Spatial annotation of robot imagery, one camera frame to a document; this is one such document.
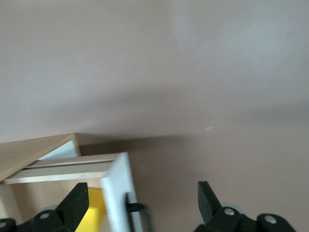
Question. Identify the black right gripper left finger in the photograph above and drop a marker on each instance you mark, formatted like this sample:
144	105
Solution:
74	203

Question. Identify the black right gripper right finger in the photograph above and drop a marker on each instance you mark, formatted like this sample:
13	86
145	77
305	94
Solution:
207	203

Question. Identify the small yellow block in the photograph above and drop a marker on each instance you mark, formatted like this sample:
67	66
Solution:
95	205

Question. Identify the wooden drawer with white front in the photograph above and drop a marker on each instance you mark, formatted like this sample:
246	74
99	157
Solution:
118	178

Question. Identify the light wooden drawer cabinet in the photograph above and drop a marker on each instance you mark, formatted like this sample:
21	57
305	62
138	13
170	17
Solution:
31	152

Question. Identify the brown table cover mat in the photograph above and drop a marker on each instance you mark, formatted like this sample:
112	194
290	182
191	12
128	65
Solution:
193	72

